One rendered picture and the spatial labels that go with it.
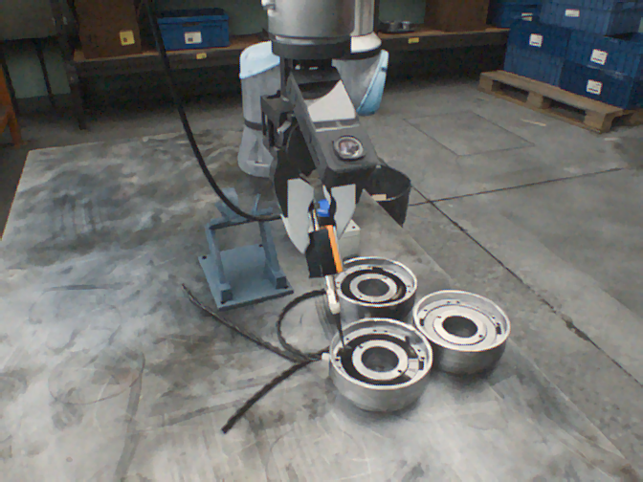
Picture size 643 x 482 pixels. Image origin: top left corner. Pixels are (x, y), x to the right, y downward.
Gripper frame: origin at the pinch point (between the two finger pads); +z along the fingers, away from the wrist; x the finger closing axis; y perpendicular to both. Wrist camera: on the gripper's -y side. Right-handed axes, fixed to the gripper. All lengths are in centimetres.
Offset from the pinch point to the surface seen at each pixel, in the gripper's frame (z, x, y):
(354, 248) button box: 11.7, -11.2, 14.4
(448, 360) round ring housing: 10.9, -10.1, -10.7
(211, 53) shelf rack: 50, -58, 334
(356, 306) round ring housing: 9.7, -4.4, -0.1
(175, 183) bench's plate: 13, 8, 50
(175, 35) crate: 39, -37, 347
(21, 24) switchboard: 29, 59, 376
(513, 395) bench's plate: 13.2, -15.0, -15.8
